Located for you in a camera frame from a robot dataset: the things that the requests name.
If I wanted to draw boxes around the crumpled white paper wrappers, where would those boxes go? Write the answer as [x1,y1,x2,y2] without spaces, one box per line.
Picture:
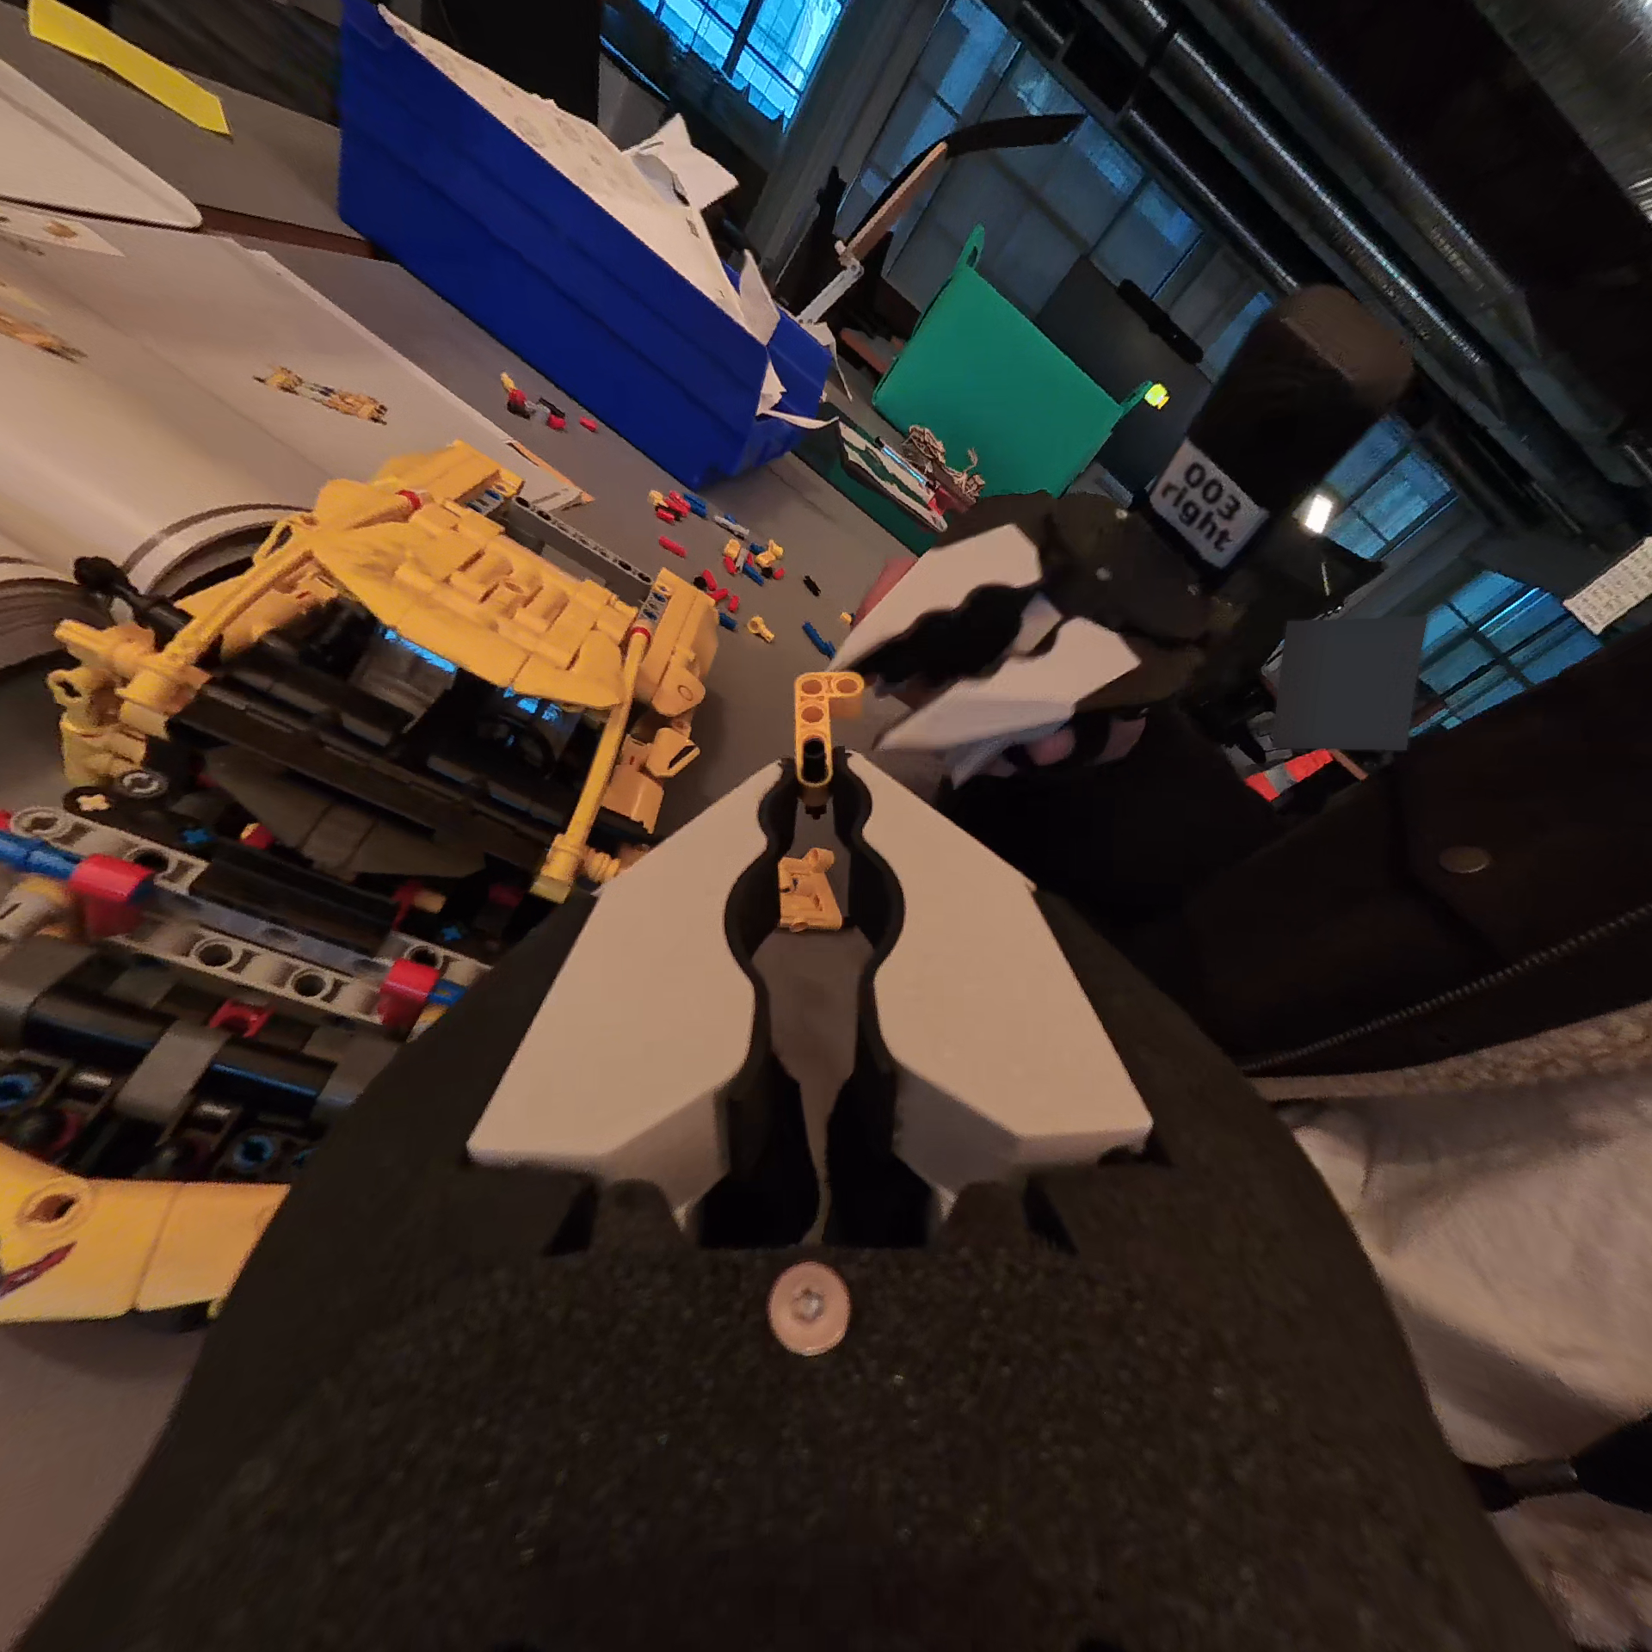
[380,5,840,426]

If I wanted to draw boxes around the silver ventilation duct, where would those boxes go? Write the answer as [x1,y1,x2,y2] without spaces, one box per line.
[1471,0,1652,220]

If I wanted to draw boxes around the small wooden model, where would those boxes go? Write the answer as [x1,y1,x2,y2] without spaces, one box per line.
[903,426,989,497]

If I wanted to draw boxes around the yellow connector brick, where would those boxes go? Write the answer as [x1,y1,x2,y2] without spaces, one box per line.
[791,668,868,810]

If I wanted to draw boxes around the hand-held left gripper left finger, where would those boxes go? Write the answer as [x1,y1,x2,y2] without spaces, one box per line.
[468,758,805,1246]

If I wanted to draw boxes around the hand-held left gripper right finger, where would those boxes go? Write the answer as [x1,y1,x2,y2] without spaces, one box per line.
[826,755,1153,1246]

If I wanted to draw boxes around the white instruction booklet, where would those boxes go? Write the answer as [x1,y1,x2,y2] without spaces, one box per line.
[0,50,596,672]

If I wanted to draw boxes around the person's right hand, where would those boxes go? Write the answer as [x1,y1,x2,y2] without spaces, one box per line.
[846,554,934,633]

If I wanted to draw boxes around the scattered small coloured bricks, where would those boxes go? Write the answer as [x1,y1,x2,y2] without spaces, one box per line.
[496,371,854,652]

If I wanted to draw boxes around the blue plastic bin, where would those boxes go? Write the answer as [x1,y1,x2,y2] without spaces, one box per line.
[339,0,834,489]

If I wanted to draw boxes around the white shirt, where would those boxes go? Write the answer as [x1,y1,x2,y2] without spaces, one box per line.
[1290,1071,1652,1652]

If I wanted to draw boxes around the green cutting mat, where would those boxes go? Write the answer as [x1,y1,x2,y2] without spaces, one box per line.
[826,418,958,530]

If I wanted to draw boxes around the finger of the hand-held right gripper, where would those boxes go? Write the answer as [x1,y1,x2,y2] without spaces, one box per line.
[832,522,1047,674]
[871,617,1147,756]

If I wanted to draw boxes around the yellow brick with blue pins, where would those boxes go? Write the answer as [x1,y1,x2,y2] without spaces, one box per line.
[777,847,848,933]

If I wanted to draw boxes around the dark wall screen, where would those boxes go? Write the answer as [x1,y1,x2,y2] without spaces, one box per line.
[1019,257,1216,426]

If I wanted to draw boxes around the yellow sticky note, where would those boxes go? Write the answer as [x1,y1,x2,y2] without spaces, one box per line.
[26,0,232,137]

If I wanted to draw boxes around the yellow toy brick car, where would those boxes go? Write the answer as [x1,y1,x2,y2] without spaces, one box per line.
[0,438,724,1331]

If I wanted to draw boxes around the person's right forearm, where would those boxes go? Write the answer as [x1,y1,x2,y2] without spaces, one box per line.
[956,644,1652,1073]

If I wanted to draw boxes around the grey desk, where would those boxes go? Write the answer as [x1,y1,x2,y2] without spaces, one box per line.
[0,0,930,1652]

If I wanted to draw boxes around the large paned window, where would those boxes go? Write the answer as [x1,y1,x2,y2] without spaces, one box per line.
[634,0,848,123]

